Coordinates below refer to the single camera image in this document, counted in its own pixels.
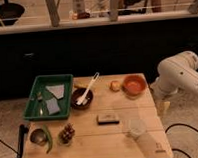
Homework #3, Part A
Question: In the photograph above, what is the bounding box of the black whiteboard eraser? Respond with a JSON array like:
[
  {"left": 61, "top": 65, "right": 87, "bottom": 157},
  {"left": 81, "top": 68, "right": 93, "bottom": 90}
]
[{"left": 97, "top": 114, "right": 120, "bottom": 125}]

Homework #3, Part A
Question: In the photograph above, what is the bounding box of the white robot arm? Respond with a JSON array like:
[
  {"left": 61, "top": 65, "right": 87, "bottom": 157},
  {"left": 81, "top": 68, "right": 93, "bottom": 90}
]
[{"left": 150, "top": 51, "right": 198, "bottom": 117}]

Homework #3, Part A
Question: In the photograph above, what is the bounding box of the clear plastic cup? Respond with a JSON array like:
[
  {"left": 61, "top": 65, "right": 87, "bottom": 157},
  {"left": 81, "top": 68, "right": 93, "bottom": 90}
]
[{"left": 128, "top": 118, "right": 146, "bottom": 139}]

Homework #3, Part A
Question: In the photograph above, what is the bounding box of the orange bowl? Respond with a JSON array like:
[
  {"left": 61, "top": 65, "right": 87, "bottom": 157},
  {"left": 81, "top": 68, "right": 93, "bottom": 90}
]
[{"left": 122, "top": 74, "right": 147, "bottom": 97}]

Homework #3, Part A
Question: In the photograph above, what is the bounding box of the small yellow bread piece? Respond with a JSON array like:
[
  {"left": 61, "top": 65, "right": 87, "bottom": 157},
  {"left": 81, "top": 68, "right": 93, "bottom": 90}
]
[{"left": 110, "top": 81, "right": 121, "bottom": 92}]

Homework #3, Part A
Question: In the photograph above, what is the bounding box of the dark brown bowl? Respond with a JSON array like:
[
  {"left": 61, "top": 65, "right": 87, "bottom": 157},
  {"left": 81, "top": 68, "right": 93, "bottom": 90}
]
[{"left": 70, "top": 87, "right": 95, "bottom": 111}]

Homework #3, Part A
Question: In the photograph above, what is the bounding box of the pine cone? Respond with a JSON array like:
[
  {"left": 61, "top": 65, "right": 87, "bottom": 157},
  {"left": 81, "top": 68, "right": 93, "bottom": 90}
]
[{"left": 58, "top": 123, "right": 75, "bottom": 145}]

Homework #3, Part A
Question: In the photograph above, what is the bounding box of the grey square sponge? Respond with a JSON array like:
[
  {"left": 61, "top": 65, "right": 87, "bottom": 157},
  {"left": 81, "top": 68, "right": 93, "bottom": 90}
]
[{"left": 46, "top": 98, "right": 60, "bottom": 115}]

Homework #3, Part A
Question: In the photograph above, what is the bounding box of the green plastic tray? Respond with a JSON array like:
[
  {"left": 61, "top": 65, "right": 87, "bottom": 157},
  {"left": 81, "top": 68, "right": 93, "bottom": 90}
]
[{"left": 23, "top": 74, "right": 73, "bottom": 121}]

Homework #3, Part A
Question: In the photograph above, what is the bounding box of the small metal clip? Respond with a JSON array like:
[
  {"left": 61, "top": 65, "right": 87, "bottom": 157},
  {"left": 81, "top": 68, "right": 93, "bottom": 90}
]
[{"left": 36, "top": 93, "right": 43, "bottom": 102}]

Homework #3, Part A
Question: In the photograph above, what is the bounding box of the small metal bowl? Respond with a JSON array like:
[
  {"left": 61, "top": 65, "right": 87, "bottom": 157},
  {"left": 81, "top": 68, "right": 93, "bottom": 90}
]
[{"left": 29, "top": 129, "right": 48, "bottom": 146}]

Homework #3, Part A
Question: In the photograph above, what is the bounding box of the black clamp stand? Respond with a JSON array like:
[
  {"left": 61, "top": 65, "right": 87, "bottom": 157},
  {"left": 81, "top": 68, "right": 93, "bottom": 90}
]
[{"left": 16, "top": 125, "right": 29, "bottom": 158}]

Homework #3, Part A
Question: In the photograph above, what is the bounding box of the black cable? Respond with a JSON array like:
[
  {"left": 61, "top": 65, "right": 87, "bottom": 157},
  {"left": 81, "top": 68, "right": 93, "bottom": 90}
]
[{"left": 164, "top": 121, "right": 198, "bottom": 158}]

